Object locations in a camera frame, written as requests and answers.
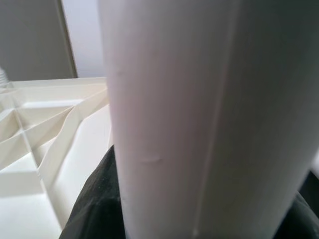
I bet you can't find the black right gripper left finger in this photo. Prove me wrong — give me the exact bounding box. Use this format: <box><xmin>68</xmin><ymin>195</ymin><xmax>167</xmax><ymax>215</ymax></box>
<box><xmin>58</xmin><ymin>145</ymin><xmax>127</xmax><ymax>239</ymax></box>

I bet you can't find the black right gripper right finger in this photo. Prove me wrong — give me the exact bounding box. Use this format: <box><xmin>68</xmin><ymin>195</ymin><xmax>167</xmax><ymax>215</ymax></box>
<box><xmin>280</xmin><ymin>169</ymin><xmax>319</xmax><ymax>239</ymax></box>

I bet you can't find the white plastic children table top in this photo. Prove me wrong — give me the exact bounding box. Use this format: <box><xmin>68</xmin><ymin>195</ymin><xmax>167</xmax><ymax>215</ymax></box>
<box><xmin>0</xmin><ymin>76</ymin><xmax>118</xmax><ymax>239</ymax></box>

